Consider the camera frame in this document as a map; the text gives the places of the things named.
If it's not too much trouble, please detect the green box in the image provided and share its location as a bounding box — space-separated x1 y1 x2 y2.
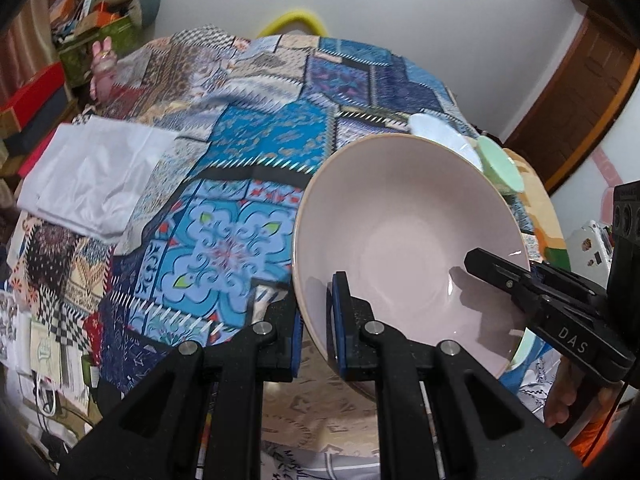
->
57 15 139 89

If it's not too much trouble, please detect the pink bunny toy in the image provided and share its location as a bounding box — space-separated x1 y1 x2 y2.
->
90 37 119 104

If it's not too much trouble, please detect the pink bowl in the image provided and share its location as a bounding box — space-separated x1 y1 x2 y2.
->
291 134 532 402

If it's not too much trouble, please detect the green bowl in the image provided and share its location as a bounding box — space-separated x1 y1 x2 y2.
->
475 136 526 196

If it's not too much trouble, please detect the blue patchwork blanket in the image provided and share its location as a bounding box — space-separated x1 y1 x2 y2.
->
0 25 571 480

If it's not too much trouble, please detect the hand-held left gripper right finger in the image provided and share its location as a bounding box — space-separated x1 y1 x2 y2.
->
327 271 586 480

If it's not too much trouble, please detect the green plate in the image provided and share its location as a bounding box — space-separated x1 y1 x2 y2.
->
507 332 549 379

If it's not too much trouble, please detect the orange patterned cloth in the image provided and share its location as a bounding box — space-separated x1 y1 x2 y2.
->
567 405 622 467

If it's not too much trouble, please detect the white plate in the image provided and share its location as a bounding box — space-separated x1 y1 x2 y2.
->
407 112 485 174

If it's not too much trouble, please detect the red box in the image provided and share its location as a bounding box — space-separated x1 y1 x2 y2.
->
0 85 81 162
0 62 66 134

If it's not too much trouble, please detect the white printed sheet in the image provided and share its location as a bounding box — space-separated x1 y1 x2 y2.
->
260 437 386 480

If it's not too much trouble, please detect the striped pink brown curtain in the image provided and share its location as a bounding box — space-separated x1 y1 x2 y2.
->
0 0 57 107

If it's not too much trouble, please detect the person's right hand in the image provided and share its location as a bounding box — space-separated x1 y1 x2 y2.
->
544 360 601 429

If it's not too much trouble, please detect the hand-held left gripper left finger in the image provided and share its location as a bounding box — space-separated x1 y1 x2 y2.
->
55 285 304 480

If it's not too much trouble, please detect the pile of cardboard boxes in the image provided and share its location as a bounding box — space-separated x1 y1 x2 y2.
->
47 0 136 47

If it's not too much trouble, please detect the wooden door frame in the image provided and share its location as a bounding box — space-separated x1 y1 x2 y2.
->
500 0 640 197

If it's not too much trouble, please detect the white cloth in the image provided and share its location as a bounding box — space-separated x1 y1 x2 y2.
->
16 114 211 244

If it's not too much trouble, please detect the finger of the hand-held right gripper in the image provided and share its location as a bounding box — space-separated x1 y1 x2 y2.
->
464 247 557 332
531 261 609 312

